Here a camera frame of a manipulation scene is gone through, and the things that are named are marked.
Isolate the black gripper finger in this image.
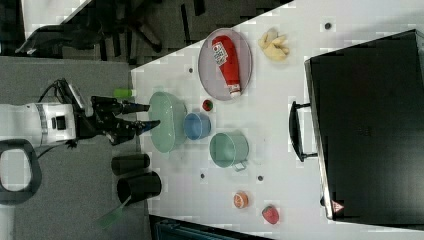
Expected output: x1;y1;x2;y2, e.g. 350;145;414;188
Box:
122;120;161;137
121;103;150;114

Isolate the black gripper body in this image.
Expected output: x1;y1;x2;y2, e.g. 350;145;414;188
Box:
75;96;123;145

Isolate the black toaster oven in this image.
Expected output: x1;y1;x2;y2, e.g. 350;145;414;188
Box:
304;29;424;230

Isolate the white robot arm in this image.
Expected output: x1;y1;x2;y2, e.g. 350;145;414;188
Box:
1;96;161;206

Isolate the green cylinder at table edge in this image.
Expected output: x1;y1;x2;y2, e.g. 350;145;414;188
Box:
113;88;135;99

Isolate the black cylinder cup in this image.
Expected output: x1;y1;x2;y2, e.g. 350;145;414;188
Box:
111;153;150;176

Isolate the green perforated colander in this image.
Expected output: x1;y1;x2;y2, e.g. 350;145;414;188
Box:
148;91;187;153

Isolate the black cylinder with spatula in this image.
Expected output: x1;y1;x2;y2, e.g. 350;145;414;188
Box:
117;171;162;205

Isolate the blue bowl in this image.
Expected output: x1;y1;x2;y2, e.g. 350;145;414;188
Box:
183;113;211;140

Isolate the small red toy fruit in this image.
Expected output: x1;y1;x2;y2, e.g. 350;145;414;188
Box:
202;99;213;112

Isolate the black office chair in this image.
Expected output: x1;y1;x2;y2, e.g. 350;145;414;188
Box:
15;0;162;54

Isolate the grey round plate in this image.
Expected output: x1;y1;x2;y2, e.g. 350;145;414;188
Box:
198;28;252;101

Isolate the green spatula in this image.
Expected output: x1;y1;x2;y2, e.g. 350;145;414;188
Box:
96;196;131;229

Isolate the green mug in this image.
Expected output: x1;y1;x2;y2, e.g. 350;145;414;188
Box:
209;131;249;172

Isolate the red ketchup bottle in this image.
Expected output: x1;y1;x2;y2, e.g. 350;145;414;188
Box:
212;35;241;98

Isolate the toy orange half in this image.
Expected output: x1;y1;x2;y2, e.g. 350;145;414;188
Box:
233;191;249;209

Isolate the toy strawberry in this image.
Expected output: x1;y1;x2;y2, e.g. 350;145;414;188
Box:
262;205;279;225

